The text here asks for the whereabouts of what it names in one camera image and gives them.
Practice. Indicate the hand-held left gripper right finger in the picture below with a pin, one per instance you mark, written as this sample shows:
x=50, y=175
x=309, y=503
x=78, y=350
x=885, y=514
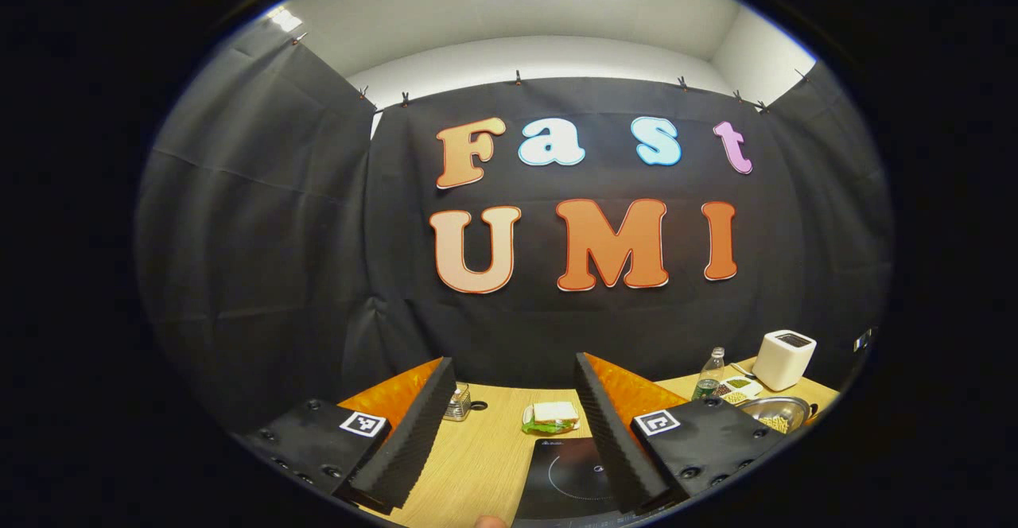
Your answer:
x=612, y=440

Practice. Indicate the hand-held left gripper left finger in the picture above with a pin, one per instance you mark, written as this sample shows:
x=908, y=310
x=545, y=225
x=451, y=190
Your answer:
x=409, y=440

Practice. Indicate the black induction cooktop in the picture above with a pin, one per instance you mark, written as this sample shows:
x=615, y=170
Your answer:
x=565, y=480

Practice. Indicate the pile of yellow soybeans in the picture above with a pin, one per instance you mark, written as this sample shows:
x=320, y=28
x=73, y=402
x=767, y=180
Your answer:
x=775, y=425

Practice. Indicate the wrapped sandwich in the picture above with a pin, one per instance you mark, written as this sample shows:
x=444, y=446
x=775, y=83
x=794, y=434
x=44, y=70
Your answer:
x=550, y=417

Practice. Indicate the clear plastic water bottle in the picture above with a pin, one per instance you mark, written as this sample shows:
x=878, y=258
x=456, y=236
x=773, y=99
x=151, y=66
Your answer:
x=709, y=377

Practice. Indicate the white divided bean dish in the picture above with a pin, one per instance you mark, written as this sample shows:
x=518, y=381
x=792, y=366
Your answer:
x=740, y=389

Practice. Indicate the white toaster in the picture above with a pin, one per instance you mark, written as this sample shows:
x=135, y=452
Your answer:
x=783, y=362

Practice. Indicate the black backdrop cloth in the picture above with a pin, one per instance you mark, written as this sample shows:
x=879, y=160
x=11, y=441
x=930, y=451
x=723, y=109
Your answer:
x=318, y=234

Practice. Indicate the row of small cloth clips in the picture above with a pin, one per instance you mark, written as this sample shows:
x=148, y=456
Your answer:
x=518, y=78

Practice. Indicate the small ceiling light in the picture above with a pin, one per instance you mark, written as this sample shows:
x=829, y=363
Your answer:
x=284, y=19

